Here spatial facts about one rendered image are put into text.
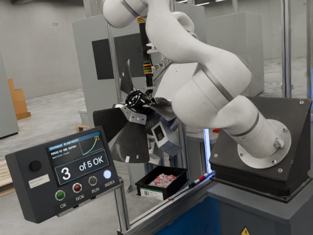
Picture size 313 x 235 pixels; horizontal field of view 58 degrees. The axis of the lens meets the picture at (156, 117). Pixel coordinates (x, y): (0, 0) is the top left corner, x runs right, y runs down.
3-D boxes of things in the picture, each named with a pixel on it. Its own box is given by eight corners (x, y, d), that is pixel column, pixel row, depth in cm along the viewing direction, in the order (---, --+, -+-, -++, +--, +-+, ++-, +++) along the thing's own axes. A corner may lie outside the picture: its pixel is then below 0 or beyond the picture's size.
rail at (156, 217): (245, 163, 162) (244, 150, 160) (252, 165, 159) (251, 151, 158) (119, 249, 102) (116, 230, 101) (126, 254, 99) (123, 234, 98)
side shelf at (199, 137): (192, 128, 228) (192, 125, 227) (232, 134, 202) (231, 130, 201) (172, 137, 212) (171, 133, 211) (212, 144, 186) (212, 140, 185)
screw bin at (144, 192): (159, 177, 151) (158, 165, 149) (188, 181, 142) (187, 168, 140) (136, 196, 133) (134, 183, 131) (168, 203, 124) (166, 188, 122)
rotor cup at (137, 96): (146, 123, 160) (131, 113, 151) (134, 114, 171) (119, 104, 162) (161, 102, 160) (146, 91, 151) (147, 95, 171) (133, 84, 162)
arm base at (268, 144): (298, 123, 96) (279, 94, 85) (282, 175, 91) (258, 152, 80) (248, 118, 110) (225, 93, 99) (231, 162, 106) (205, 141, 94)
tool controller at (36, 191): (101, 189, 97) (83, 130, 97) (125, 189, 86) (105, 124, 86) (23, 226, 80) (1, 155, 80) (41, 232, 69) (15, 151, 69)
